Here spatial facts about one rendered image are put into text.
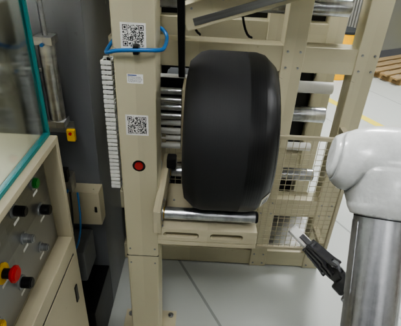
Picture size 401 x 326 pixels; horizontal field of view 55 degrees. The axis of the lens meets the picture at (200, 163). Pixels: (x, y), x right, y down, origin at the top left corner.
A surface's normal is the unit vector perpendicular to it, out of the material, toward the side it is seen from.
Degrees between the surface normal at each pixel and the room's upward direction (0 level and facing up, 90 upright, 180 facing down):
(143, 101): 90
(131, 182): 90
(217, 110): 51
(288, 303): 0
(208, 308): 0
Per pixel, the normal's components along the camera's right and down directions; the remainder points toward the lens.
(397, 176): -0.15, 0.04
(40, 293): 0.05, -0.85
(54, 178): -0.03, 0.53
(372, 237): -0.62, -0.11
